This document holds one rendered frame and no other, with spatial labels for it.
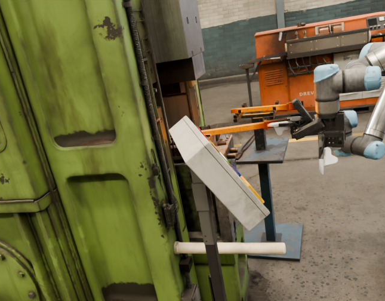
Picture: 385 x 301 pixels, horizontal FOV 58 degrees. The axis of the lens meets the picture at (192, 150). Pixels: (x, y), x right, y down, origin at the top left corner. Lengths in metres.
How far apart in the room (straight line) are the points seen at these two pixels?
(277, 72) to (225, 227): 3.69
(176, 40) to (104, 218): 0.80
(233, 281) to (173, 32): 1.21
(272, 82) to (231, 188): 4.26
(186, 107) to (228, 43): 7.35
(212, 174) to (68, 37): 0.76
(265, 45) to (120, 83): 3.99
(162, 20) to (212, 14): 7.79
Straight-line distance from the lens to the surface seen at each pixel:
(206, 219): 1.13
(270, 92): 5.16
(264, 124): 1.57
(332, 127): 1.25
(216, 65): 9.26
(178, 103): 1.88
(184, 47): 1.40
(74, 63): 1.37
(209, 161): 0.88
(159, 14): 1.43
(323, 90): 1.20
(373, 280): 2.29
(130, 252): 1.60
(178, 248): 1.49
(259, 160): 2.06
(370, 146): 1.51
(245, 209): 0.96
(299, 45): 4.94
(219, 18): 9.18
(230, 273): 1.83
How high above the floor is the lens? 1.47
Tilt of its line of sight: 19 degrees down
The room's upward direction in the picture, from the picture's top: 10 degrees counter-clockwise
